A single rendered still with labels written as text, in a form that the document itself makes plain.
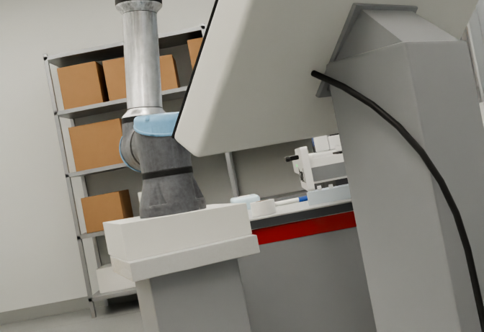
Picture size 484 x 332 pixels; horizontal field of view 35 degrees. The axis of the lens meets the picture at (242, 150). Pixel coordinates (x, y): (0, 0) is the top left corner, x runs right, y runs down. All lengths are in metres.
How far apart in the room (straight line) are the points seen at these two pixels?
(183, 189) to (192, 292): 0.22
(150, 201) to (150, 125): 0.17
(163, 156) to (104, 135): 4.19
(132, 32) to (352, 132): 1.01
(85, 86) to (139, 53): 4.06
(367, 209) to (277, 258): 1.20
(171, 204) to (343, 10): 0.83
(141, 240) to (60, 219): 4.80
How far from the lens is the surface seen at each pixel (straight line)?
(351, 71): 0.96
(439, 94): 0.96
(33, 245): 6.50
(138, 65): 1.87
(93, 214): 5.91
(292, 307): 2.18
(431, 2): 1.12
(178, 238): 1.65
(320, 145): 2.83
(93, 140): 5.89
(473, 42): 1.55
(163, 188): 1.69
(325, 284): 2.17
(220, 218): 1.67
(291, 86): 0.95
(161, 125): 1.70
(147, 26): 1.89
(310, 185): 1.88
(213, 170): 6.20
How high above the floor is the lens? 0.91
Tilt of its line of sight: 1 degrees up
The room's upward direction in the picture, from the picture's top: 11 degrees counter-clockwise
